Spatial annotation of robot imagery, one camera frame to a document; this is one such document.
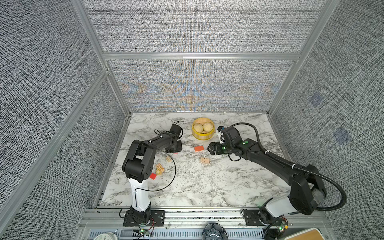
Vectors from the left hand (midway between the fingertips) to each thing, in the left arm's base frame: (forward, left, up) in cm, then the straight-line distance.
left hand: (177, 149), depth 99 cm
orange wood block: (0, -14, 0) cm, 14 cm away
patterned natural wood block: (-13, +11, +1) cm, 17 cm away
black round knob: (-46, -17, +2) cm, 49 cm away
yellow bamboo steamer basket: (+12, -18, +6) cm, 23 cm away
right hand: (-7, -22, +13) cm, 26 cm away
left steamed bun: (+13, -15, +7) cm, 21 cm away
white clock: (-45, +30, +4) cm, 55 cm away
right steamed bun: (+13, -21, +7) cm, 26 cm away
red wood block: (-17, +15, 0) cm, 22 cm away
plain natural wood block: (-10, -17, +2) cm, 19 cm away
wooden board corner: (-49, -58, +6) cm, 77 cm away
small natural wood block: (-8, +5, +2) cm, 10 cm away
